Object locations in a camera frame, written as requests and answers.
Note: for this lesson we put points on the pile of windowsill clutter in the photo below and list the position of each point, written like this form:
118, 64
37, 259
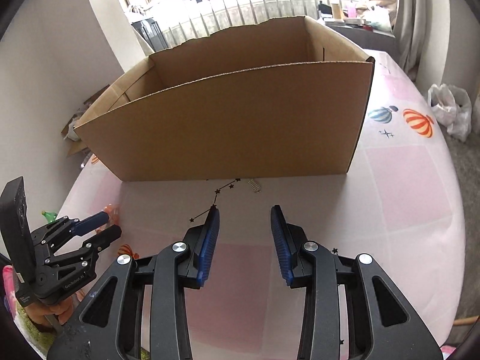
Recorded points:
360, 7

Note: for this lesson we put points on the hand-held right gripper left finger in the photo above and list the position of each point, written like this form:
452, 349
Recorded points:
210, 247

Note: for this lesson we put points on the grey curtain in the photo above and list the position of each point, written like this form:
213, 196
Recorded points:
420, 18

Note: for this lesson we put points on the green plastic bottle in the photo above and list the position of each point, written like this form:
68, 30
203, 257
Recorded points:
48, 215

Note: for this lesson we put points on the person's left hand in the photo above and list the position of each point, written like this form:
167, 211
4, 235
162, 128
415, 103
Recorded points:
56, 309

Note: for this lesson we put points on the white balcony railing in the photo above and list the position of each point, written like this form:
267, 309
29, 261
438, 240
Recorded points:
240, 9

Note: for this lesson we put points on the white plastic bag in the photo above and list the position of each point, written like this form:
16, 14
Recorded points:
450, 110

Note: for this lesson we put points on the pink printed tablecloth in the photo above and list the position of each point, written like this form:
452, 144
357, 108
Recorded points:
393, 202

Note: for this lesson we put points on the fluffy white green rug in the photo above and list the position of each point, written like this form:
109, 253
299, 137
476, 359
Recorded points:
33, 330

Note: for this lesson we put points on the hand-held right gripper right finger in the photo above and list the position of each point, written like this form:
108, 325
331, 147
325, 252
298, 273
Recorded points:
279, 247

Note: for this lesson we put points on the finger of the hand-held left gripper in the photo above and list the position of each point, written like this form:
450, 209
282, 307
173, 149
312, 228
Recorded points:
92, 220
108, 234

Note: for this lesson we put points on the wooden stick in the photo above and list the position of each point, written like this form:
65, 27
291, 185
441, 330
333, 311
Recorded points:
467, 321

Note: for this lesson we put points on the black rack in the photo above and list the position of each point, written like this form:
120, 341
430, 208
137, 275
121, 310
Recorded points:
150, 33

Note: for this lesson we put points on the small metal hair clip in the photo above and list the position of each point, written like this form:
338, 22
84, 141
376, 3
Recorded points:
255, 185

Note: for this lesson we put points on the small cluttered cardboard box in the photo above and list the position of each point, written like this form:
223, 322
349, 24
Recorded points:
80, 127

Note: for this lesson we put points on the large brown cardboard box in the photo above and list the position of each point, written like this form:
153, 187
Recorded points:
232, 127

